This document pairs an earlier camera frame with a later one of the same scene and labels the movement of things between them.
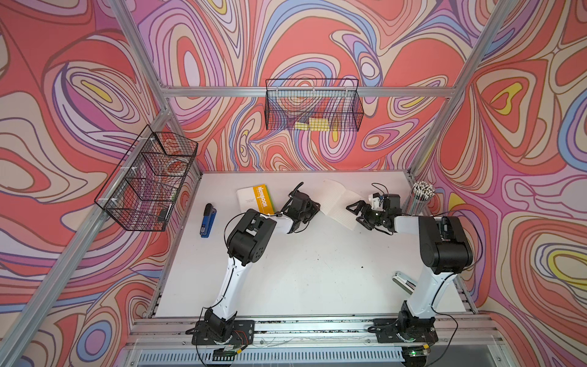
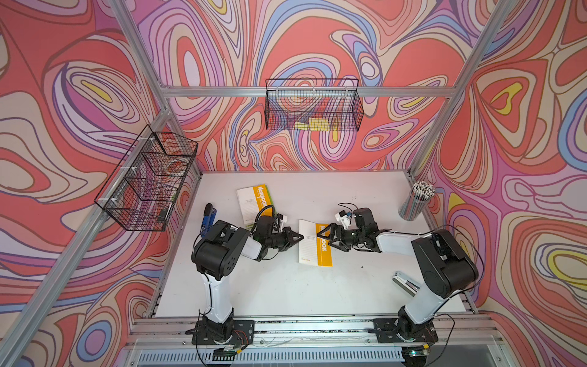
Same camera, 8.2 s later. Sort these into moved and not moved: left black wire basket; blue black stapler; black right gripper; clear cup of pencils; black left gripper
Moved: black left gripper; black right gripper
Not moved: left black wire basket; blue black stapler; clear cup of pencils
